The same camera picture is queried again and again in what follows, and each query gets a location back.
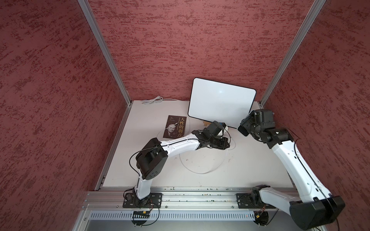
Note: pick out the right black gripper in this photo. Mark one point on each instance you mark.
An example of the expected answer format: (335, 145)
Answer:
(246, 122)

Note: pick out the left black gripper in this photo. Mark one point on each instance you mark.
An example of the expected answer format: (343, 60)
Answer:
(222, 146)

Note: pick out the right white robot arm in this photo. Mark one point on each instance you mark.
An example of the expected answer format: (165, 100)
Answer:
(315, 206)

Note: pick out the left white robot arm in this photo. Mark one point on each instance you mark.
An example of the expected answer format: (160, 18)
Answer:
(152, 158)

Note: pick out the wooden board stand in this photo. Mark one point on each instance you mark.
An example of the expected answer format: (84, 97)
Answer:
(206, 123)

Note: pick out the dark portrait book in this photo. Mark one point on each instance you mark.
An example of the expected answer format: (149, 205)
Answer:
(175, 127)

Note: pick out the right black connector board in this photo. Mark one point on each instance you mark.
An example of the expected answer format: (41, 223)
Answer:
(261, 218)

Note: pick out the black connector board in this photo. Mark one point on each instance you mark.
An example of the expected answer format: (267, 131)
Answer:
(261, 218)
(141, 214)

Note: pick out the left black connector board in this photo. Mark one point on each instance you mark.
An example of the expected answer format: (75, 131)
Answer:
(141, 214)

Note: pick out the perforated white vent strip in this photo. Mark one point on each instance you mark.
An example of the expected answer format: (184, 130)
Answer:
(176, 215)

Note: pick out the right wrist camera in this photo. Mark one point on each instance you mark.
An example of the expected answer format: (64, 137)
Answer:
(263, 116)

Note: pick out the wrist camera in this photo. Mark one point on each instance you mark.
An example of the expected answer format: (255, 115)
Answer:
(263, 116)
(216, 129)

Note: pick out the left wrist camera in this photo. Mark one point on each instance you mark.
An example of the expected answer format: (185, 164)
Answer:
(216, 129)

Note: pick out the white board black frame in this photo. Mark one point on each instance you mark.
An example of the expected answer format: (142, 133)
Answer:
(215, 101)

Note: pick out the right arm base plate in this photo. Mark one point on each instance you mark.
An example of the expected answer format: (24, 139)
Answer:
(245, 201)

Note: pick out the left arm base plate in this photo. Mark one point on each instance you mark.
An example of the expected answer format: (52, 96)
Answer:
(131, 200)

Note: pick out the aluminium right corner post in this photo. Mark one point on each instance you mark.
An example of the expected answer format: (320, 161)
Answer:
(298, 39)

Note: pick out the aluminium corner post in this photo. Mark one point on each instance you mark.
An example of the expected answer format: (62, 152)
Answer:
(298, 39)
(88, 13)

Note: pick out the aluminium mounting rail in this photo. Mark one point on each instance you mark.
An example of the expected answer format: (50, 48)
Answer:
(173, 198)

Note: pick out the aluminium left corner post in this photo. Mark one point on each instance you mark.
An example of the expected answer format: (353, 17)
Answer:
(88, 13)

